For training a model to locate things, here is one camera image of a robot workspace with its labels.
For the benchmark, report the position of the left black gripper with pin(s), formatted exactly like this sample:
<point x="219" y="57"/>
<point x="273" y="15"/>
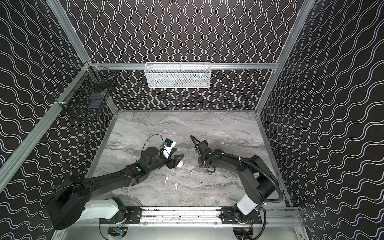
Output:
<point x="169" y="160"/>

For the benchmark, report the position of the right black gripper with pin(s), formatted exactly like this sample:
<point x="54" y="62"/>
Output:
<point x="202" y="148"/>

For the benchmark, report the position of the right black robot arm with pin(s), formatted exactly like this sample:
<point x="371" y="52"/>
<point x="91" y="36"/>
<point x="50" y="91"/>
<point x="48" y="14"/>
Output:
<point x="259" y="183"/>

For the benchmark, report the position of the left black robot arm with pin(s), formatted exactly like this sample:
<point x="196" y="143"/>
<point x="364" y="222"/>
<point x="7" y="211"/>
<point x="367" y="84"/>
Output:
<point x="67" y="203"/>

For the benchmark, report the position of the white earbud charging case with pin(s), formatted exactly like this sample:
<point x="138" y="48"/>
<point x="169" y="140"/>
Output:
<point x="180" y="164"/>

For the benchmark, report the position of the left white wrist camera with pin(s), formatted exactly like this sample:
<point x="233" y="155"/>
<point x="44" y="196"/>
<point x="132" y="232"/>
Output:
<point x="168" y="145"/>

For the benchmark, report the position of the white wire mesh basket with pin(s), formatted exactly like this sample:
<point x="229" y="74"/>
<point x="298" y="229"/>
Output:
<point x="177" y="75"/>

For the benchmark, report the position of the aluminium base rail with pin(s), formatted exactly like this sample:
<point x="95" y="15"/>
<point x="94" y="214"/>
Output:
<point x="185" y="216"/>

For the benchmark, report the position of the black wire mesh basket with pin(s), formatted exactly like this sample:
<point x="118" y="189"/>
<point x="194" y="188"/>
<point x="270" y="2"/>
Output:
<point x="89" y="99"/>

